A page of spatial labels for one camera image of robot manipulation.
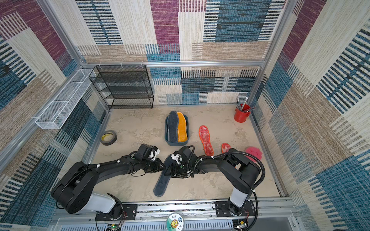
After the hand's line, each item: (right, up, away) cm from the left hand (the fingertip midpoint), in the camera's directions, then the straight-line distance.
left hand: (165, 169), depth 87 cm
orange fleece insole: (+9, +24, +15) cm, 30 cm away
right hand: (+4, -3, -4) cm, 6 cm away
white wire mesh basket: (-51, +32, -15) cm, 63 cm away
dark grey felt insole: (0, -5, -4) cm, 6 cm away
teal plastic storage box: (+6, +14, +11) cm, 18 cm away
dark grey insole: (+3, +25, +15) cm, 29 cm away
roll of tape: (-42, +17, +15) cm, 48 cm away
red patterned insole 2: (+38, +11, +9) cm, 41 cm away
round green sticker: (+8, -15, -23) cm, 29 cm away
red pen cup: (+52, +35, +18) cm, 65 cm away
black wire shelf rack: (-34, +54, +22) cm, 68 cm away
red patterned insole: (+25, +20, +15) cm, 35 cm away
